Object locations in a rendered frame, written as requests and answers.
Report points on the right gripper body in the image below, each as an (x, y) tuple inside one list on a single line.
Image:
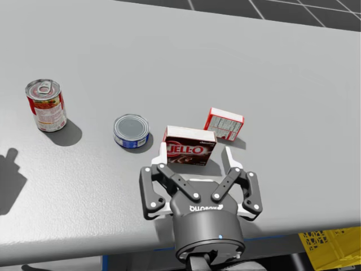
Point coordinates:
[(207, 226)]

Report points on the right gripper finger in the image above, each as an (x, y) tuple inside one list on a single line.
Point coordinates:
[(153, 192), (248, 192)]

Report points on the yellow box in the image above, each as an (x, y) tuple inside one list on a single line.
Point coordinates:
[(332, 248)]

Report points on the dark red carton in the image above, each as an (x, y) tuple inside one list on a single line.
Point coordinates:
[(190, 149)]

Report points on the blue flat can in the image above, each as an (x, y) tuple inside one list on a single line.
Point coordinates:
[(131, 130)]

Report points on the red and white carton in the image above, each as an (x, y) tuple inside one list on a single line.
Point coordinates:
[(224, 124)]

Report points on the red and white can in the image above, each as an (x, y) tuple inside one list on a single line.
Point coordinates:
[(46, 105)]

